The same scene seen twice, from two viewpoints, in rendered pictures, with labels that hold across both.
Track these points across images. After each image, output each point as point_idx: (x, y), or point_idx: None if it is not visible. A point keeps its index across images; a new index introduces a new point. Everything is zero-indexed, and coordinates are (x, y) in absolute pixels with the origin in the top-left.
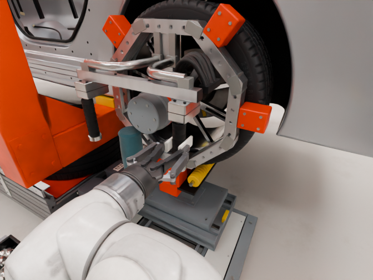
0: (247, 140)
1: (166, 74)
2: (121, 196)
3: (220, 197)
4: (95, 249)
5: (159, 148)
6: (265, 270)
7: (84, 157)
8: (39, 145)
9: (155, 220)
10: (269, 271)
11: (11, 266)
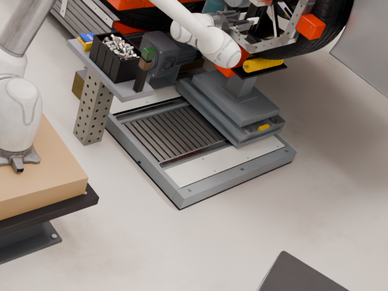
0: (303, 47)
1: None
2: (213, 21)
3: (267, 109)
4: None
5: (236, 14)
6: (275, 189)
7: (152, 9)
8: None
9: (193, 103)
10: (279, 191)
11: None
